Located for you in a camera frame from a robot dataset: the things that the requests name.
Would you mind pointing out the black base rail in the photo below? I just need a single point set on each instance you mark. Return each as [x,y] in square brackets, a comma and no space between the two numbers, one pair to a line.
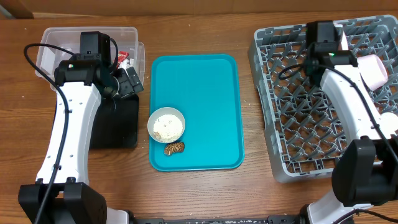
[273,219]

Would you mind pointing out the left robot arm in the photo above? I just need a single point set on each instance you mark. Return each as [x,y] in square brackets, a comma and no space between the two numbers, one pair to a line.
[61,192]

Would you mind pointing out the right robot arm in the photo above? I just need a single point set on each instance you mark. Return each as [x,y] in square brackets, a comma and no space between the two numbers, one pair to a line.
[366,173]

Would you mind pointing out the large white plate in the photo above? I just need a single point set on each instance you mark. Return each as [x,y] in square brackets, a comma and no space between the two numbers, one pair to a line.
[343,45]

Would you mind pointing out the clear plastic waste bin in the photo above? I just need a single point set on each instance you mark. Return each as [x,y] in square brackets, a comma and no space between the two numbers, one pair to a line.
[68,38]

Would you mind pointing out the red snack wrapper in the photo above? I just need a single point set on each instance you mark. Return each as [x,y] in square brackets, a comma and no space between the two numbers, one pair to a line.
[122,56]

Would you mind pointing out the grey dishwasher rack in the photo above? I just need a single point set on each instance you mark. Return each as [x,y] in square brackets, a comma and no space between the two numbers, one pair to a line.
[304,136]

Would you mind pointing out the white paper cup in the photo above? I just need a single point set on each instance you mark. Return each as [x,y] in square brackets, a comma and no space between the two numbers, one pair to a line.
[388,124]

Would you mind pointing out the small white plate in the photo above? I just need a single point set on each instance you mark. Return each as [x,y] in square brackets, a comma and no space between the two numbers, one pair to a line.
[373,71]

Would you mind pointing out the teal serving tray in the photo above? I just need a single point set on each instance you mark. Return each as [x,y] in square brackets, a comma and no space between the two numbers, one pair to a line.
[205,89]

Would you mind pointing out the brown walnut-like food piece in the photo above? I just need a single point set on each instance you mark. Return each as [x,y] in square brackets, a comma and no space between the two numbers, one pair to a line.
[175,147]

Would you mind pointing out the black rectangular tray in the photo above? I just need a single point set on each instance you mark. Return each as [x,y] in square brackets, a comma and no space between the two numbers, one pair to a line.
[97,123]

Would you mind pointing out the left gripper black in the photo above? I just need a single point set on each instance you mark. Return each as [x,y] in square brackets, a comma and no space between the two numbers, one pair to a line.
[129,87]

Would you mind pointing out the grey bowl of rice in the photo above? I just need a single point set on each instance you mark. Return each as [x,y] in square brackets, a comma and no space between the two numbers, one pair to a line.
[166,125]

